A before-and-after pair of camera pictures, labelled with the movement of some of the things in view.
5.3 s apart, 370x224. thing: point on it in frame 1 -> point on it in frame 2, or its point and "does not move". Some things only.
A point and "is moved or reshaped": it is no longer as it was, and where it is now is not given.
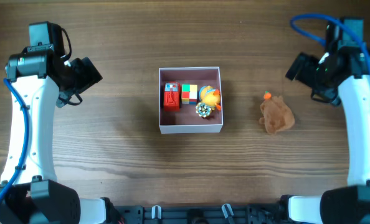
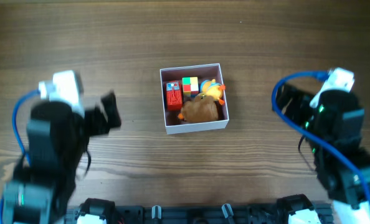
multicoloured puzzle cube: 189,94 is moved or reshaped
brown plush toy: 276,115 -> 203,109
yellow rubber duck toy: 210,96 -> 213,89
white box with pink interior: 186,120 is moved or reshaped
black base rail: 201,214 does not move
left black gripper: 91,77 -> 112,109
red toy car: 172,96 does not move
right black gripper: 297,66 -> 297,101
